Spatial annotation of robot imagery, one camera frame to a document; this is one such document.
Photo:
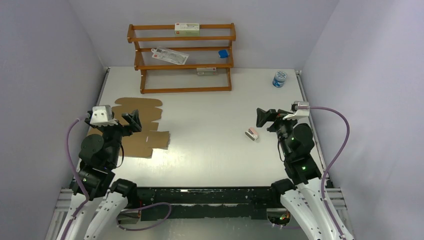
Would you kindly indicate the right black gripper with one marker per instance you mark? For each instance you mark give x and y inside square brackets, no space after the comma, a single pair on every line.
[270,115]

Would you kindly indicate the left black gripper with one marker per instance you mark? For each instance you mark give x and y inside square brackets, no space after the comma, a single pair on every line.
[133,120]

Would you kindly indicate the brown cardboard box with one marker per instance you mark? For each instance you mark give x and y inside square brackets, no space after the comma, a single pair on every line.
[141,144]

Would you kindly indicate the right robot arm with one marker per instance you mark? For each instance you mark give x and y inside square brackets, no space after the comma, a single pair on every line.
[303,193]

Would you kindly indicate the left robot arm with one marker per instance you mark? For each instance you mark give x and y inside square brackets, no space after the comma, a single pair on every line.
[98,198]

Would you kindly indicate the grey box lower shelf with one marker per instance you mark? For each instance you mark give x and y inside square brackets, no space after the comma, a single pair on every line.
[206,71]

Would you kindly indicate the white green box top shelf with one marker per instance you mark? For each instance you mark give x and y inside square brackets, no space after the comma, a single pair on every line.
[186,29]

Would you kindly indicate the small pink white stapler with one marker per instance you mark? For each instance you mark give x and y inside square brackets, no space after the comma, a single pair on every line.
[252,134]

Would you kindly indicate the blue white round jar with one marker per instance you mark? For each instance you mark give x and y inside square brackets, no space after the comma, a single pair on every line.
[279,79]

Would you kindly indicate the wooden three-tier shelf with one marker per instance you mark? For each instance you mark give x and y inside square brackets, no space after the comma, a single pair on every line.
[202,51]

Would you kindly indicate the small blue object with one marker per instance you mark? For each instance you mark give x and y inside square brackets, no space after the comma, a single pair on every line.
[223,54]

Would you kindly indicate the flat plastic blister package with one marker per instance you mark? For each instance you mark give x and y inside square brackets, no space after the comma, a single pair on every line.
[169,56]

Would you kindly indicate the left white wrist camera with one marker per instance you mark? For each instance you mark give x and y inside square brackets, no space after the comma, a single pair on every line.
[102,116]

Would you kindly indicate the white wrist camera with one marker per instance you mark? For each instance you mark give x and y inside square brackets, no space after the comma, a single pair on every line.
[102,116]
[300,110]

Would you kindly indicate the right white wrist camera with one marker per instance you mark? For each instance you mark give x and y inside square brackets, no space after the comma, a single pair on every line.
[300,110]

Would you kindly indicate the black base frame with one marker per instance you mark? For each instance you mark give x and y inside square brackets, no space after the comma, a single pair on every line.
[257,202]

